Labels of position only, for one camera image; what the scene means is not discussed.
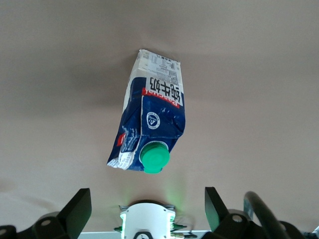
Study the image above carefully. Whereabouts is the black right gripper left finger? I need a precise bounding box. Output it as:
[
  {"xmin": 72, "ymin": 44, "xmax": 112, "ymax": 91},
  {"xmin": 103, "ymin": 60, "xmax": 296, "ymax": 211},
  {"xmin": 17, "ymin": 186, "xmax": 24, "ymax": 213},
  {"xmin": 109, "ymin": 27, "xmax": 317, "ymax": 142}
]
[{"xmin": 0, "ymin": 188, "xmax": 93, "ymax": 239}]

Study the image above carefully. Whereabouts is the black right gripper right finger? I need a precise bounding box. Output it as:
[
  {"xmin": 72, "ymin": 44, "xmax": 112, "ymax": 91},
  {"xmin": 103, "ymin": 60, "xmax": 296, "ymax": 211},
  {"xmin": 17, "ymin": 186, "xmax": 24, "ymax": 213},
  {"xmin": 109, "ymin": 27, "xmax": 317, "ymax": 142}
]
[{"xmin": 201, "ymin": 186, "xmax": 304, "ymax": 239}]

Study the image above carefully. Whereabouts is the blue white milk carton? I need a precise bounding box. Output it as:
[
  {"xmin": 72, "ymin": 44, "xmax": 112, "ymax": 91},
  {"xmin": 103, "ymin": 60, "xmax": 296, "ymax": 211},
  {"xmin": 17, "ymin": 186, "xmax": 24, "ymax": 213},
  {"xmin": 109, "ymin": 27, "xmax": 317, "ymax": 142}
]
[{"xmin": 106, "ymin": 48, "xmax": 186, "ymax": 174}]

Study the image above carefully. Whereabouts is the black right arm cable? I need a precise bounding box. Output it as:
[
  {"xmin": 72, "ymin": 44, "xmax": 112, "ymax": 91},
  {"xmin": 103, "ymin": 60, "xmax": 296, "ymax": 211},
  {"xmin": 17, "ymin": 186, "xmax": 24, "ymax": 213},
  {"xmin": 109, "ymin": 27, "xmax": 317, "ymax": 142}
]
[{"xmin": 243, "ymin": 191, "xmax": 286, "ymax": 239}]

